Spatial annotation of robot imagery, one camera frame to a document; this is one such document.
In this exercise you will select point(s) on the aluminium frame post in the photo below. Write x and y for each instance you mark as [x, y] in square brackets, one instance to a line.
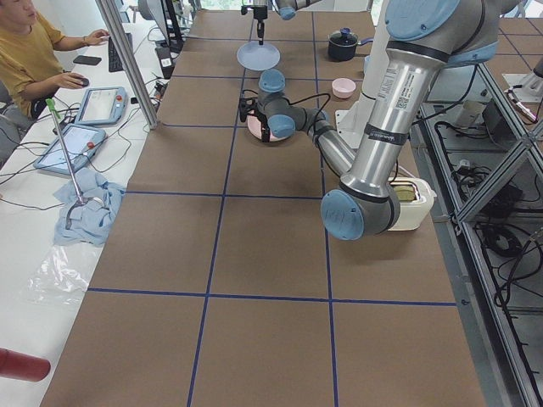
[111, 18]

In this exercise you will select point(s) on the person in yellow shirt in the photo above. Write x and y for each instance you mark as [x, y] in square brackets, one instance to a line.
[29, 69]

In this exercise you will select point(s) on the pink plate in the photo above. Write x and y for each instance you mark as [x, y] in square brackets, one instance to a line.
[273, 129]

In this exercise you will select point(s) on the grabber stick with green tip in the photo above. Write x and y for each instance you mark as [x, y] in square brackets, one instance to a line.
[81, 201]

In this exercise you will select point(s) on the black smartphone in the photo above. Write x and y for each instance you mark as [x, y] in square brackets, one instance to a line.
[87, 60]

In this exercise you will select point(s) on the light blue cup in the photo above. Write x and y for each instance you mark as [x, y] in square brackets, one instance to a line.
[367, 65]

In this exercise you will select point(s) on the teach pendant tablet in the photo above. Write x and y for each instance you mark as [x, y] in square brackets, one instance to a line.
[102, 106]
[81, 141]

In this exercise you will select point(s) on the lower teach pendant tablet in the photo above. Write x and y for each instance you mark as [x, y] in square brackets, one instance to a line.
[81, 141]

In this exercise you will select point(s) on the black keyboard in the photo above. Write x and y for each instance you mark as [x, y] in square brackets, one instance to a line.
[114, 61]

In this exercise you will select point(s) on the light blue cloth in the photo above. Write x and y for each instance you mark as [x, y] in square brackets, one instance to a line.
[91, 222]

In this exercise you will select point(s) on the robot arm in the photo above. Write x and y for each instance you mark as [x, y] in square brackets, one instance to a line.
[286, 9]
[424, 38]

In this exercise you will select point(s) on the clear plastic bag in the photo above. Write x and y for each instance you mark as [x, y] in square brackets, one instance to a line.
[63, 277]

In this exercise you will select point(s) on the upper teach pendant tablet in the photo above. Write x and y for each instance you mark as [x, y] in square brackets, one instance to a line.
[102, 106]

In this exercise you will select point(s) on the dark blue pot with lid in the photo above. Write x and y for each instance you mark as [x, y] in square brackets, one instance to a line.
[342, 44]

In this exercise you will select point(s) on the blue plate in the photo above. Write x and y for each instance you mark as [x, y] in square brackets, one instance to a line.
[258, 57]

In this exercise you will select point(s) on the toast slice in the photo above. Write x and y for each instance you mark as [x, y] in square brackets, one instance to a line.
[405, 193]

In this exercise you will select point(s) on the cream toaster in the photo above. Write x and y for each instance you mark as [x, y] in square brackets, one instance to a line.
[412, 214]

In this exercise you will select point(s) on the red cylinder bottle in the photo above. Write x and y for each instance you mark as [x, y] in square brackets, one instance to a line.
[18, 366]

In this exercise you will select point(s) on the pink bowl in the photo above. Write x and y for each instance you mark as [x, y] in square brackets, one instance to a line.
[343, 88]

